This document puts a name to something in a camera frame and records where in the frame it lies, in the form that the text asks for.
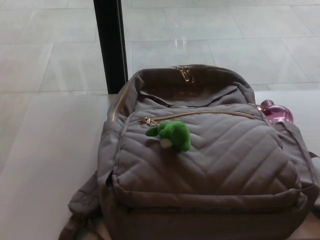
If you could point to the grey quilted backpack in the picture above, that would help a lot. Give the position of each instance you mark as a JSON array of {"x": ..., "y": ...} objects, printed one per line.
[{"x": 200, "y": 175}]

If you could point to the pink transparent water bottle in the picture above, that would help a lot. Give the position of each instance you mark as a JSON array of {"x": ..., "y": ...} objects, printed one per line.
[{"x": 277, "y": 111}]

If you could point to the black vertical window frame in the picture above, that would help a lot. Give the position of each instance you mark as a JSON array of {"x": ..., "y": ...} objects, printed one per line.
[{"x": 110, "y": 45}]

